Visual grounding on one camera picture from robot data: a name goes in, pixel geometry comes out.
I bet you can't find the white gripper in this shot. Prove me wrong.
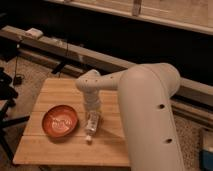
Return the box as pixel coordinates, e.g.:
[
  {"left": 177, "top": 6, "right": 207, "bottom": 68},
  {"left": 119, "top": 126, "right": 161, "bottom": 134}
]
[{"left": 83, "top": 91, "right": 101, "bottom": 111}]

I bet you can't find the white plastic bottle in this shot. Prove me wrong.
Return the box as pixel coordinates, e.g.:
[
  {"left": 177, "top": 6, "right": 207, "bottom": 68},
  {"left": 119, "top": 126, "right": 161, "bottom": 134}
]
[{"left": 85, "top": 110, "right": 101, "bottom": 143}]

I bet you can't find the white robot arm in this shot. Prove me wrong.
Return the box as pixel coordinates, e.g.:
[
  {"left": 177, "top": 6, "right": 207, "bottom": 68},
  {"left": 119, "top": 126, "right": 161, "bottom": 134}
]
[{"left": 76, "top": 63, "right": 185, "bottom": 171}]

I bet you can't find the orange ceramic bowl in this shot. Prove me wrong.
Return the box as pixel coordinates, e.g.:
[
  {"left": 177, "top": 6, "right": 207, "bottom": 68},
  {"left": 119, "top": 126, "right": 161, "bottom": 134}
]
[{"left": 42, "top": 105, "right": 78, "bottom": 138}]

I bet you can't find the long wooden beam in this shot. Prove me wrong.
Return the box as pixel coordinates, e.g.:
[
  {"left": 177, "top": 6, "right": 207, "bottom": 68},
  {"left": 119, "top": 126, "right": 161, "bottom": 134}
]
[{"left": 0, "top": 26, "right": 213, "bottom": 107}]

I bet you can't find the black office chair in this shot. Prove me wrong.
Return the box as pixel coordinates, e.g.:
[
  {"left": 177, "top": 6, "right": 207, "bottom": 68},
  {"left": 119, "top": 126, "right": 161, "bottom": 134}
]
[{"left": 0, "top": 67, "right": 29, "bottom": 162}]

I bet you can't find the small white box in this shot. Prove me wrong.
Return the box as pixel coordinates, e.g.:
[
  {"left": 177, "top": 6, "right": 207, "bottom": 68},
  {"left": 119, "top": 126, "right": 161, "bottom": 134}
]
[{"left": 25, "top": 28, "right": 43, "bottom": 38}]

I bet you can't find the blue container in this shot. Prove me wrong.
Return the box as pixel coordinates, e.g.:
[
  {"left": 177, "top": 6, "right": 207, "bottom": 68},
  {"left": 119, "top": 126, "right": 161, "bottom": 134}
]
[{"left": 199, "top": 129, "right": 213, "bottom": 171}]

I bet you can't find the black cable with plug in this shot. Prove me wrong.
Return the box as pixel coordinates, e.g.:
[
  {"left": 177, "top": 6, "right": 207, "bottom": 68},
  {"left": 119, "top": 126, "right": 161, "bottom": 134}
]
[{"left": 12, "top": 39, "right": 25, "bottom": 86}]

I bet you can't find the wooden wall shelf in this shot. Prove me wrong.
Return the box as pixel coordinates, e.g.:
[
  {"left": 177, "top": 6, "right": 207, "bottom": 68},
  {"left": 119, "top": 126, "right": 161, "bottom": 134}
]
[{"left": 45, "top": 0, "right": 213, "bottom": 36}]

